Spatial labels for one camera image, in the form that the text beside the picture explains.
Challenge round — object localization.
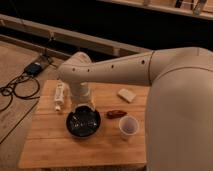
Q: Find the black bowl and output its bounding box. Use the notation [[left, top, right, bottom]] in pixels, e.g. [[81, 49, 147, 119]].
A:
[[66, 106, 101, 138]]

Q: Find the black power adapter box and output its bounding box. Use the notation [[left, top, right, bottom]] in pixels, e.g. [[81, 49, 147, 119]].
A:
[[24, 62, 42, 76]]

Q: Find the wooden rail beam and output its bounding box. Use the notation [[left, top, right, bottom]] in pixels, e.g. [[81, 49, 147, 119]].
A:
[[0, 14, 149, 56]]

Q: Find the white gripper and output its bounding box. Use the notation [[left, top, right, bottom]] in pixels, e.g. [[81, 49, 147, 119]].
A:
[[69, 83, 95, 111]]

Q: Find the dark red small object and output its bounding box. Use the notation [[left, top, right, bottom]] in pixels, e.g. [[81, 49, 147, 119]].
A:
[[106, 110, 126, 119]]

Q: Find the white tube bottle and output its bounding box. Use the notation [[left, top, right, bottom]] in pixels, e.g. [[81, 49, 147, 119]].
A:
[[54, 82, 65, 111]]

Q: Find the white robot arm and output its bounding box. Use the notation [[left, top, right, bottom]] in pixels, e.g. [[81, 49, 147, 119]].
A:
[[58, 47, 213, 171]]

